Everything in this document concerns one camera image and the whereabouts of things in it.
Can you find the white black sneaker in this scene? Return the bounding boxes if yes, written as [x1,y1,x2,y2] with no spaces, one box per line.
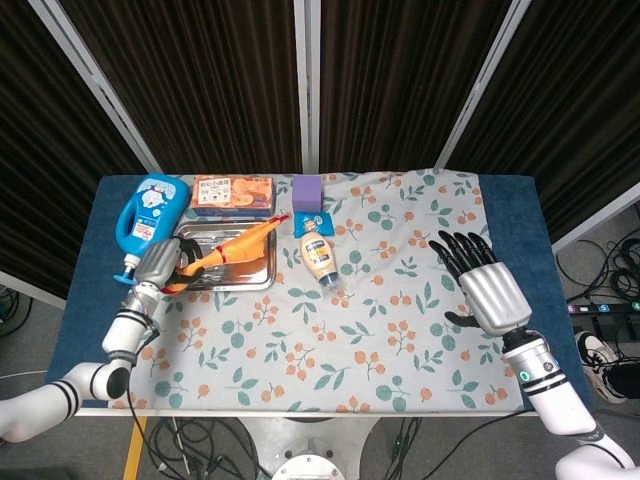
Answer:
[574,329,629,404]

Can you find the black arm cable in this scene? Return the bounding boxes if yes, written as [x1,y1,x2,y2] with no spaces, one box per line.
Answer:
[434,409,534,480]
[124,319,171,480]

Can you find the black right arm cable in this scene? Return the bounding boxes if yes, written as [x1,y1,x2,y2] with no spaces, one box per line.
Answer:
[434,409,534,480]

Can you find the purple cube block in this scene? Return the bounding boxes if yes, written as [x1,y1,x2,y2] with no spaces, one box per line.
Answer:
[291,175,324,214]

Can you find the white floor cable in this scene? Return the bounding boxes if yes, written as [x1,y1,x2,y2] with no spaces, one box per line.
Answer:
[0,368,49,382]

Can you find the orange rubber chicken toy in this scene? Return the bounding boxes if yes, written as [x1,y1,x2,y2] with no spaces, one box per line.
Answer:
[162,212,293,299]

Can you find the dark ribbed partition panel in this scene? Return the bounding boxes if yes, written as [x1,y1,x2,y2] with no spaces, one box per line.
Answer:
[0,0,161,311]
[29,0,321,174]
[294,0,531,171]
[434,0,640,251]

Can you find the black floor cable tangle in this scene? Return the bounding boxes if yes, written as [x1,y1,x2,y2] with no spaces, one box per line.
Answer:
[144,415,274,480]

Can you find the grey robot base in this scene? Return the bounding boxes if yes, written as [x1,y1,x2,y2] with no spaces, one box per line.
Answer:
[234,414,381,480]

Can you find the dark blue table cover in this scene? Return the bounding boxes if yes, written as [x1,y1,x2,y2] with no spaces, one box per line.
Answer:
[44,173,594,411]

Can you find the stainless steel tray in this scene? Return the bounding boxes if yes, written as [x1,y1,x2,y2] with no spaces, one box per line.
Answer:
[171,221,279,293]

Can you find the black trouser leg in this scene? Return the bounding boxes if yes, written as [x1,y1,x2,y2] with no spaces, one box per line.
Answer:
[604,362,640,401]

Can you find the floral leaf print tablecloth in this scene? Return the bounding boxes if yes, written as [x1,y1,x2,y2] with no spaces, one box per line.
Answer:
[121,168,524,414]

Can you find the black coiled floor cables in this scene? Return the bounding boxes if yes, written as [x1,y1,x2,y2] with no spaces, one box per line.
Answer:
[554,234,640,306]

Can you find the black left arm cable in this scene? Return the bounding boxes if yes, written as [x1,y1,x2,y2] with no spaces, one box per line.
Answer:
[124,319,171,480]

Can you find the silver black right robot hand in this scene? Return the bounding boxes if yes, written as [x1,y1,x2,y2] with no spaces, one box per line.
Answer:
[428,230,533,336]

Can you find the mayonnaise squeeze bottle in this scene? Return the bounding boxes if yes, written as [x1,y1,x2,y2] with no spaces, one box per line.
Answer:
[298,230,344,291]

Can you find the blue snack packet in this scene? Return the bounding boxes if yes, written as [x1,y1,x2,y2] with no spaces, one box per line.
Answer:
[292,210,335,239]

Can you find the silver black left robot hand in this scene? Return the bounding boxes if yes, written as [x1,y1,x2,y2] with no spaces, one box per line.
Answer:
[132,237,204,296]

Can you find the blue detergent bottle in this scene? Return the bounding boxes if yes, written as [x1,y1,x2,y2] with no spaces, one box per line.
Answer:
[113,174,192,287]

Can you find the orange biscuit box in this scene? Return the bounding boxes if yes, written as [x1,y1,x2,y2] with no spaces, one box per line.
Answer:
[191,174,276,219]

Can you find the black power strip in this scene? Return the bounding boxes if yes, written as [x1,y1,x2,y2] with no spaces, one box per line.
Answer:
[567,299,640,317]

